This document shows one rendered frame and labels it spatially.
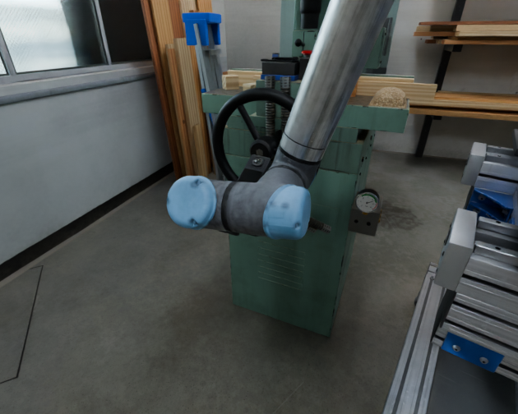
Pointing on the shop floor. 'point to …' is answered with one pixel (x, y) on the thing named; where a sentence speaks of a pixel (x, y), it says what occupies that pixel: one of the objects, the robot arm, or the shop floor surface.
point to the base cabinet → (300, 256)
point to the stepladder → (200, 38)
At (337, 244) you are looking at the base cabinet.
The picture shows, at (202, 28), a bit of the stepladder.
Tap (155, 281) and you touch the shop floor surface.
